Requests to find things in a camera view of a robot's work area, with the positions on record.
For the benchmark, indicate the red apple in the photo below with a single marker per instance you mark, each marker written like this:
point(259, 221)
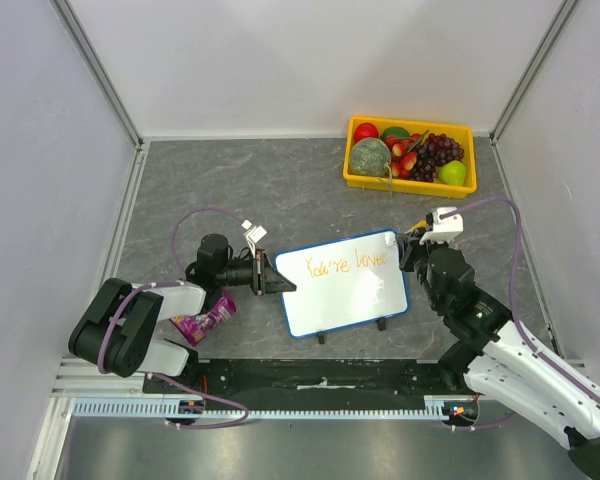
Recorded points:
point(365, 130)

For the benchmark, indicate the dark purple grape bunch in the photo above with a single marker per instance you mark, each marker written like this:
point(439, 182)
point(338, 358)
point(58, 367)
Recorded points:
point(432, 153)

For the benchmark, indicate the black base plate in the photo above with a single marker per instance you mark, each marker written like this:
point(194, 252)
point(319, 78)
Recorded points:
point(324, 383)

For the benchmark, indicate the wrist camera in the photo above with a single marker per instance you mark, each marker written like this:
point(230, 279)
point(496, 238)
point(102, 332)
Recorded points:
point(253, 234)
point(443, 225)

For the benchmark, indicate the yellow plastic fruit bin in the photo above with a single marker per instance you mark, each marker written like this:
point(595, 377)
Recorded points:
point(462, 134)

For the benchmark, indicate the green netted melon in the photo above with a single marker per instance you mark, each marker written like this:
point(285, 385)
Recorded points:
point(369, 157)

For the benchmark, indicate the blue framed whiteboard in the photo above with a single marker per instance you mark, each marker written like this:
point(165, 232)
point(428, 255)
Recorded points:
point(343, 283)

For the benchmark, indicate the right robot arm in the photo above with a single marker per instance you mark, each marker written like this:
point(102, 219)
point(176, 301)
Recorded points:
point(500, 358)

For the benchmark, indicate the green round fruit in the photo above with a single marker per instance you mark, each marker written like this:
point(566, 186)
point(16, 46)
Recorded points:
point(395, 131)

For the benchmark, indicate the green pear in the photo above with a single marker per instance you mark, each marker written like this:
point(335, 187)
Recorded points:
point(452, 173)

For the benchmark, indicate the white orange marker pen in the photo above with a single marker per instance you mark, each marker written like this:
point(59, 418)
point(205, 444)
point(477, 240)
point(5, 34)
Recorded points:
point(410, 232)

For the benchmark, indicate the purple snack bag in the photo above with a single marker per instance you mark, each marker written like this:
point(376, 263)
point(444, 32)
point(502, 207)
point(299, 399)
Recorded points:
point(195, 328)

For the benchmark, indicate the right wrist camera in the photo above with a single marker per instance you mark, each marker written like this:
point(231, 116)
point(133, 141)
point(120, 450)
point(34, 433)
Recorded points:
point(443, 225)

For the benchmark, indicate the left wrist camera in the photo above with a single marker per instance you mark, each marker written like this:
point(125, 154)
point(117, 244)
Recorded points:
point(253, 234)

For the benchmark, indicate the white slotted cable duct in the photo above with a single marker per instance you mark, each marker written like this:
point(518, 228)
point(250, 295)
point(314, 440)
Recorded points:
point(178, 408)

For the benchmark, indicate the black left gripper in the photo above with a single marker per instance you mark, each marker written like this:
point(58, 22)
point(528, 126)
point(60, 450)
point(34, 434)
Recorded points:
point(265, 279)

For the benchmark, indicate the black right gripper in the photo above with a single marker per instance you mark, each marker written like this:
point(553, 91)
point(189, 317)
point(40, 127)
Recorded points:
point(409, 255)

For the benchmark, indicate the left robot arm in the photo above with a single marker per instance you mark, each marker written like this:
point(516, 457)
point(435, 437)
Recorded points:
point(150, 328)

